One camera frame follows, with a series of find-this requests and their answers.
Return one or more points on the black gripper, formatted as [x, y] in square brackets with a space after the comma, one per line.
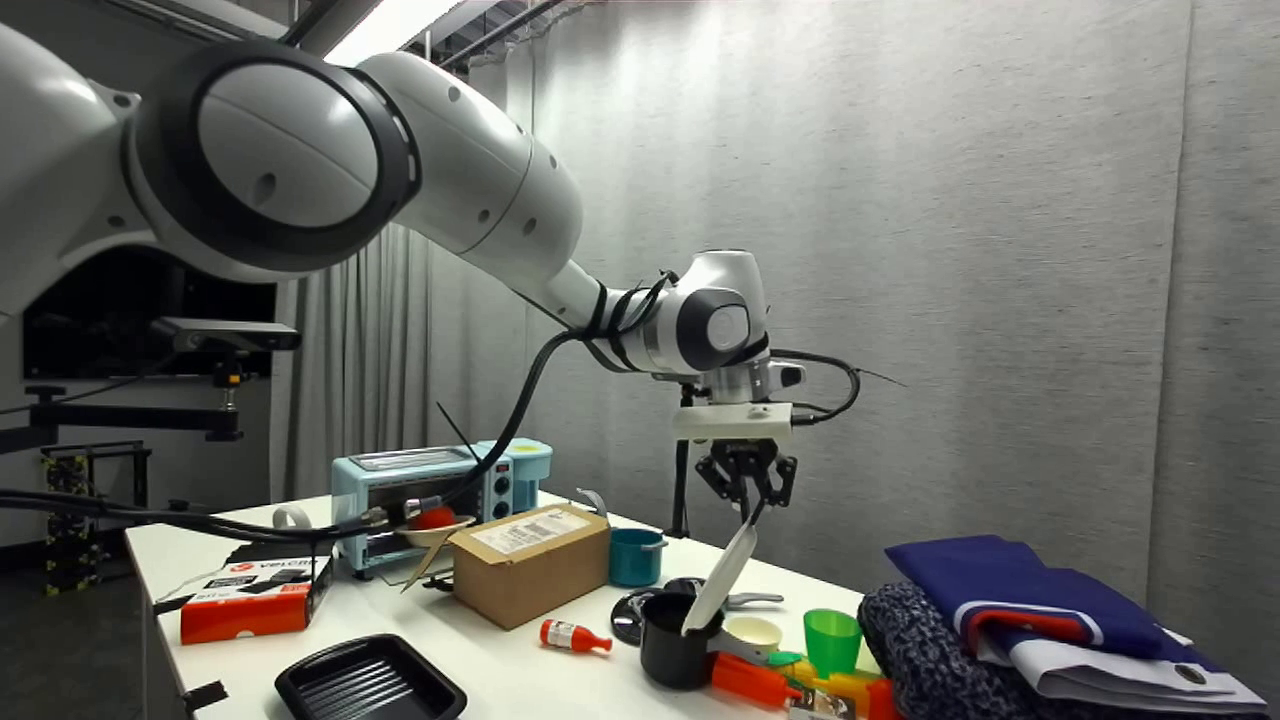
[744, 461]

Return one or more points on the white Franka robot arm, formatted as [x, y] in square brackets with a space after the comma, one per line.
[466, 184]

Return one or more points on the black pot lid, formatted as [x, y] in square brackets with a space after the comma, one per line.
[624, 617]

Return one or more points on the black pot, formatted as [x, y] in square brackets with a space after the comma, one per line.
[672, 663]

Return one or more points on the teal mug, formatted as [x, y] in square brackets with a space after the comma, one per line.
[633, 559]

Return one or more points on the pale yellow bowl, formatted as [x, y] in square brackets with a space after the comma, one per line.
[754, 628]

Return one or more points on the green plastic cup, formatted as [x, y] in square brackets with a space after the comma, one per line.
[834, 642]

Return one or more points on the orange toy carrot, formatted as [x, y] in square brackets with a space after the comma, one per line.
[751, 682]

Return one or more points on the yellow toy food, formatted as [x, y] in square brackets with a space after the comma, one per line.
[834, 688]

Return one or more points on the red toy ketchup bottle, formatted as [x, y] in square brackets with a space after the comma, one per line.
[575, 638]

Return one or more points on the brown cardboard box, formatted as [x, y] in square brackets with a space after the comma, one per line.
[535, 581]

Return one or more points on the dark patterned cloth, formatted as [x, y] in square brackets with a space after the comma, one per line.
[927, 663]

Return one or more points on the orange toy food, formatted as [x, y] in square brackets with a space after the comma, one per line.
[886, 699]

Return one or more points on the blue folded cloth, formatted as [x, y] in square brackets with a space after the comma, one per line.
[1041, 584]

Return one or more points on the red toy tomato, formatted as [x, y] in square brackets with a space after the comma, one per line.
[432, 517]

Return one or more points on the thin wooden stick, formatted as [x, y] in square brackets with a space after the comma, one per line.
[429, 561]

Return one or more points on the light blue toy oven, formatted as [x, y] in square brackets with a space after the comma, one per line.
[400, 466]

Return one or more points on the black plastic tray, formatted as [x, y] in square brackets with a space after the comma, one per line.
[369, 682]

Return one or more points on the white folded cloth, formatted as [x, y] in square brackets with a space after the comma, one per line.
[1133, 676]

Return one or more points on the grey round object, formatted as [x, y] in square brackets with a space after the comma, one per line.
[286, 517]

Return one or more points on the small black flat object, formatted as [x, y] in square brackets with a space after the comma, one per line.
[280, 548]

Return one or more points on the red orange box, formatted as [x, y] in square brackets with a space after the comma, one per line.
[245, 617]

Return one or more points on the black table clamp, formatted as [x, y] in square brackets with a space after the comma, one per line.
[205, 695]

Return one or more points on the long fluorescent light panel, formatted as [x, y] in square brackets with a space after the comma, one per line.
[384, 20]

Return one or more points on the black metal beam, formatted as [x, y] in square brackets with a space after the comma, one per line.
[121, 421]

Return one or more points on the black metal rack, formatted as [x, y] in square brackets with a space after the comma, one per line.
[65, 505]

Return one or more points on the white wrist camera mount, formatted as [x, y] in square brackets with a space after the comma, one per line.
[731, 421]

